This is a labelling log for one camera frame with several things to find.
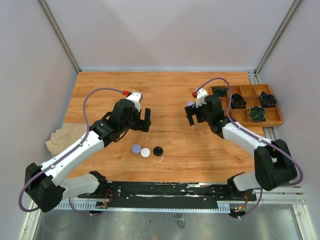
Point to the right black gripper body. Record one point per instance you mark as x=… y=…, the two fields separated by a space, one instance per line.
x=203 y=116

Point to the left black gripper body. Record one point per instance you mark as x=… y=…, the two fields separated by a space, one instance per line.
x=133 y=123

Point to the purple charging case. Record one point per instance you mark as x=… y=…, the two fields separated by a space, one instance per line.
x=190 y=103
x=136 y=148

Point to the white earbud charging case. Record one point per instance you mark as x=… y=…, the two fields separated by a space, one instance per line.
x=145 y=152

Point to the black earbud charging case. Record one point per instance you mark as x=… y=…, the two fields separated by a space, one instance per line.
x=158 y=151

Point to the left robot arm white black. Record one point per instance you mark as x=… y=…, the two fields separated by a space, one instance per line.
x=47 y=184

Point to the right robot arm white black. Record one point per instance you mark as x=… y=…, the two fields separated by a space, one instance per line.
x=273 y=164

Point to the rolled dark tie top left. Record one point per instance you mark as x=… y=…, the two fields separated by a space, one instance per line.
x=220 y=91

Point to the rolled dark tie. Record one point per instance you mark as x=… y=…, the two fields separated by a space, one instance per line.
x=267 y=100
x=220 y=91

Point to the rolled black tie centre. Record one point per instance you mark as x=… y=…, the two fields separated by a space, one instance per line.
x=238 y=102

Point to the wooden compartment tray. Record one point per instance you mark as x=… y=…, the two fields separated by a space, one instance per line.
x=252 y=105

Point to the rolled blue yellow tie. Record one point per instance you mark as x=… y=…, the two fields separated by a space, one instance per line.
x=257 y=114

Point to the beige folded cloth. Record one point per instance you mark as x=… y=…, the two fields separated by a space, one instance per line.
x=64 y=137

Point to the rolled dark tie right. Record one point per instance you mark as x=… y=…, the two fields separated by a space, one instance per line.
x=267 y=100

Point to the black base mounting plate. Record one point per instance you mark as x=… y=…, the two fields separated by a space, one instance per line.
x=174 y=194

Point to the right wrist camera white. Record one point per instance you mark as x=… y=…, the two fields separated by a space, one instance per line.
x=201 y=94

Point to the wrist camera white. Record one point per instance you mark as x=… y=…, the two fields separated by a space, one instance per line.
x=201 y=94
x=135 y=96

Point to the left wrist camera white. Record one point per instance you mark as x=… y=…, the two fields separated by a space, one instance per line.
x=135 y=96

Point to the white slotted cable duct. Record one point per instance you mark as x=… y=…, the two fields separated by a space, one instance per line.
x=98 y=206

